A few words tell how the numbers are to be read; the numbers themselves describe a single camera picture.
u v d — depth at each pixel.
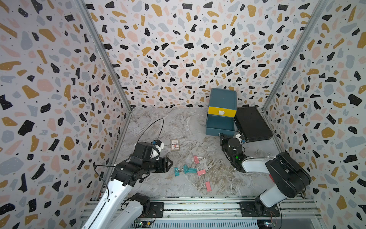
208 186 0.82
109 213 0.40
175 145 0.98
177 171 0.86
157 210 0.74
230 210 0.75
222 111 0.94
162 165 0.61
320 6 0.71
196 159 0.92
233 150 0.69
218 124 0.98
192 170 0.86
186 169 0.86
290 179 0.46
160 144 0.67
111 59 0.91
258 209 0.66
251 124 1.04
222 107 0.93
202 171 0.87
